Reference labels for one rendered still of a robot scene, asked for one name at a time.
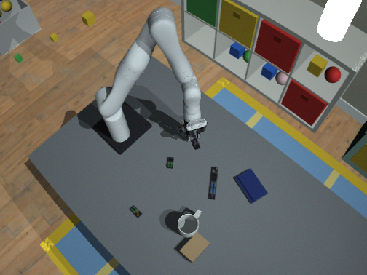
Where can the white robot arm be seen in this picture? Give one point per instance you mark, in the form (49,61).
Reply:
(161,28)

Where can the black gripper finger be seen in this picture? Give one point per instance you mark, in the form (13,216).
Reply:
(199,130)
(185,134)

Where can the tan rectangular block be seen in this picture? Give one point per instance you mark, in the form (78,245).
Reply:
(194,247)

